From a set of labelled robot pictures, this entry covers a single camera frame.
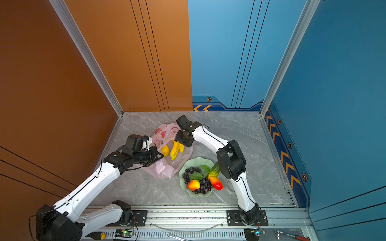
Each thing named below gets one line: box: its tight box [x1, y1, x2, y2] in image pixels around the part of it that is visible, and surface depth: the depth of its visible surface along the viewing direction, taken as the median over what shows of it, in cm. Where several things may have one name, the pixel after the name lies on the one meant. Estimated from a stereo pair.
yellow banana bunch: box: [170, 139, 185, 161], surface depth 95 cm
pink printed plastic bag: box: [138, 123, 194, 180], surface depth 88 cm
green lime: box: [199, 164, 211, 178], surface depth 84 cm
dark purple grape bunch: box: [182, 166, 213, 195], surface depth 79 cm
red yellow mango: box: [187, 179, 201, 192], surface depth 75 cm
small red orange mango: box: [210, 176, 224, 191], surface depth 77 cm
